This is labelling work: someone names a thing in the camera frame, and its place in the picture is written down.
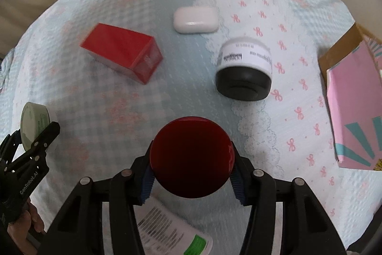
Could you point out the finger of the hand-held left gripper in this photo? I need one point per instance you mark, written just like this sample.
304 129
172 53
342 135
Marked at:
41 141
10 143

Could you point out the red rectangular box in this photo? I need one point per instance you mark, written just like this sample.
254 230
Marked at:
123 52

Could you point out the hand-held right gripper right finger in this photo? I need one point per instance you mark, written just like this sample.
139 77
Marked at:
238 185

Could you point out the light blue printed blanket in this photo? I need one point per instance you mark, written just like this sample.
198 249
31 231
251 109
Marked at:
191 78

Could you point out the white jar with black lid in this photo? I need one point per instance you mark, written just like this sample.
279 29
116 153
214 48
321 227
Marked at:
244 69

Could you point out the white tube with green label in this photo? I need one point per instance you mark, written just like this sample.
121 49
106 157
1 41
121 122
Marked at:
171 228

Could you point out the white oval case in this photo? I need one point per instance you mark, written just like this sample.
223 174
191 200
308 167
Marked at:
195 20

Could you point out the person's left hand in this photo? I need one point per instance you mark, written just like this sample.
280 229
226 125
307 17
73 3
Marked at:
33 217

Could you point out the pink cardboard box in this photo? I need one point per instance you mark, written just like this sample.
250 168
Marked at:
355 99

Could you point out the dark red round lid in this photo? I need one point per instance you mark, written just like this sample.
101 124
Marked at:
191 157

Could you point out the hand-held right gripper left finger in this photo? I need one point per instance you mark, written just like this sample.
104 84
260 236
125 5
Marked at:
145 183

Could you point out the pale green round tin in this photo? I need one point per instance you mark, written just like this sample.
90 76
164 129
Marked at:
33 123

